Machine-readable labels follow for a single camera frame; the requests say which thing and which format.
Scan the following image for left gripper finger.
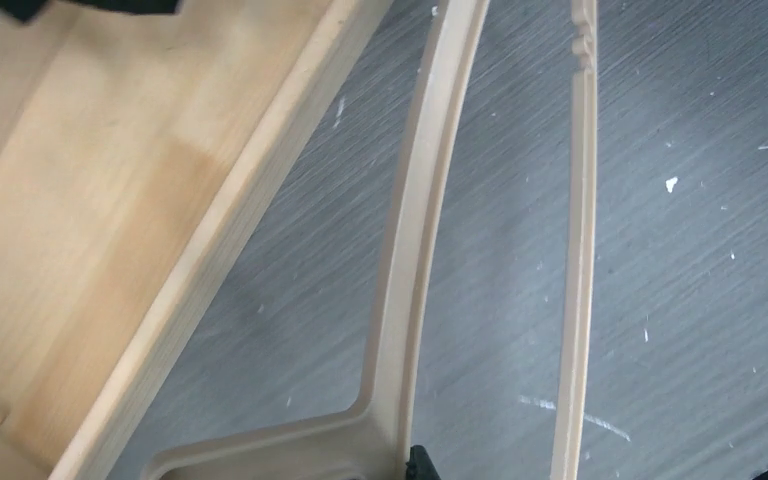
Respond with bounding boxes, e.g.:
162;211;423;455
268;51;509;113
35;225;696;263
405;445;440;480

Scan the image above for wooden hanger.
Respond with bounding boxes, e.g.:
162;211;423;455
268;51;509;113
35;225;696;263
143;1;598;479

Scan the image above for black garment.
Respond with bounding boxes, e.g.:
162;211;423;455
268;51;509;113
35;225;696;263
0;0;181;24

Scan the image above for wooden clothes rack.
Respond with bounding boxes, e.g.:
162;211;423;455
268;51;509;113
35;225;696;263
0;1;389;479

